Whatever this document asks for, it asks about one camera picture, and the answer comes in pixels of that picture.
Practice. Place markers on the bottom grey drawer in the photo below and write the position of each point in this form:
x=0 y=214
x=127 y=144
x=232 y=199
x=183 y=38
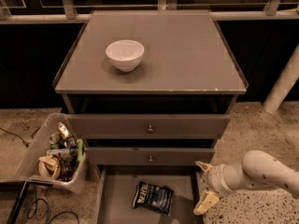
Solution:
x=118 y=187

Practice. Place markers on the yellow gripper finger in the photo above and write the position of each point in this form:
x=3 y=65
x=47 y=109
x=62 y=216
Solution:
x=207 y=200
x=205 y=167

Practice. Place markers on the clear plastic bin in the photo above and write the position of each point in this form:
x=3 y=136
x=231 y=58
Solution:
x=30 y=167

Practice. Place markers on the metal window railing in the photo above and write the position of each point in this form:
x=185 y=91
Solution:
x=45 y=11

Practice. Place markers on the middle grey drawer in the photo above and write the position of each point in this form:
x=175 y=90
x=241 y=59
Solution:
x=159 y=152

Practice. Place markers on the brass top drawer knob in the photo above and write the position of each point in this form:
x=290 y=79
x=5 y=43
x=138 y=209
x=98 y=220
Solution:
x=150 y=129

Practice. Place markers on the black metal frame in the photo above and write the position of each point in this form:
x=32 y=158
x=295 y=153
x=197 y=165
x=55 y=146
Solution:
x=21 y=188

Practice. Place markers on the blue chip bag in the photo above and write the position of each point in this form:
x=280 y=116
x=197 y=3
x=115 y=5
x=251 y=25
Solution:
x=153 y=197

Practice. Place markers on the orange silver can in bin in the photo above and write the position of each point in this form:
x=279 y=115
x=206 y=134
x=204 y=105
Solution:
x=63 y=130

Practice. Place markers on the green packet in bin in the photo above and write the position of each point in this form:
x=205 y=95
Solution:
x=80 y=149

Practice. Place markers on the top grey drawer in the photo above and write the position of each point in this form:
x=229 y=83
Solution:
x=166 y=126

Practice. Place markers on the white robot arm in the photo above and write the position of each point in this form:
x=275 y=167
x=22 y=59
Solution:
x=257 y=170

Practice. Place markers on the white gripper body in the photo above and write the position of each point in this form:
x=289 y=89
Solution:
x=214 y=178

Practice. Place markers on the white ceramic bowl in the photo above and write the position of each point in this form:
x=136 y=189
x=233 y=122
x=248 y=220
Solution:
x=125 y=55

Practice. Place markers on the grey drawer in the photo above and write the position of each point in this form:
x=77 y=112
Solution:
x=159 y=152
x=166 y=126
x=118 y=187

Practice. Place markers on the grey drawer cabinet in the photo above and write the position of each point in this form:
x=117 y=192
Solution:
x=186 y=67

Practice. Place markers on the tan round packet in bin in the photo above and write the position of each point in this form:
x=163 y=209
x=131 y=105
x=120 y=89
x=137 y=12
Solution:
x=49 y=166

